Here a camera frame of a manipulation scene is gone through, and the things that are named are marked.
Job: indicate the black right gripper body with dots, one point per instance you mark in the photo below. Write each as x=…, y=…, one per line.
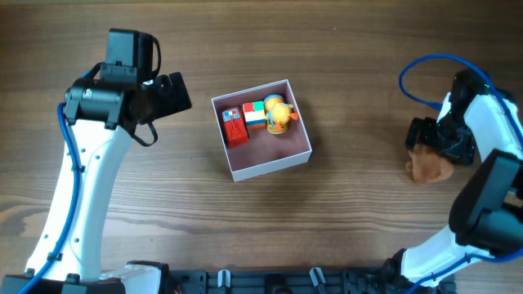
x=422, y=136

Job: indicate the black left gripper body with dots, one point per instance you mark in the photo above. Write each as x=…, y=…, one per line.
x=166, y=97

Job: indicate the brown plush capybara toy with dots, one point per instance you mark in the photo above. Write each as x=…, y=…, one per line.
x=427, y=166

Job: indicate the red toy truck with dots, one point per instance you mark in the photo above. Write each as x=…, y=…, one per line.
x=234, y=127

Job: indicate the multicoloured puzzle cube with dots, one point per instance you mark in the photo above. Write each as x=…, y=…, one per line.
x=254, y=114

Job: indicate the yellow duck toy blue hat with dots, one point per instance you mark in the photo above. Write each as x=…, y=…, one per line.
x=277, y=111

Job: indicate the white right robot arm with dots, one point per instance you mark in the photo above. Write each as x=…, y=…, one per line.
x=476, y=118

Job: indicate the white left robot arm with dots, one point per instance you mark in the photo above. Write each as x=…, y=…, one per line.
x=98, y=120

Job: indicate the white cardboard box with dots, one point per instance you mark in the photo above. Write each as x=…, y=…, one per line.
x=264, y=152

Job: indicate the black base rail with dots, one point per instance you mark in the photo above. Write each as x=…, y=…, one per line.
x=312, y=281

